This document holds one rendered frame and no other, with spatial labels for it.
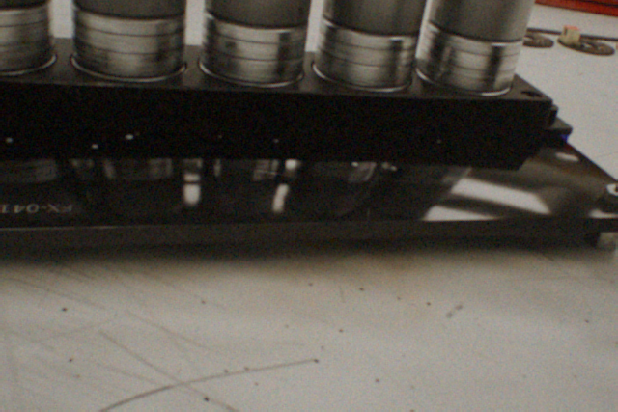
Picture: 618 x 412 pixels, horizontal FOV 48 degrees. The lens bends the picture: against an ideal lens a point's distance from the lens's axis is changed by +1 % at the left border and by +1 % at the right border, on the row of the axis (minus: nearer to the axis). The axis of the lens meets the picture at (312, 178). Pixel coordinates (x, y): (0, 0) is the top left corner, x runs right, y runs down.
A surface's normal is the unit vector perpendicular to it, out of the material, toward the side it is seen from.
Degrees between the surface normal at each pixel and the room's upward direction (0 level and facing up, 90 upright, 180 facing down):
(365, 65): 90
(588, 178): 0
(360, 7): 90
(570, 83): 0
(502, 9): 90
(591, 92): 0
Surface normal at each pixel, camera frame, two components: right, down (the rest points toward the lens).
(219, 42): -0.54, 0.33
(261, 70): 0.21, 0.48
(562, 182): 0.14, -0.88
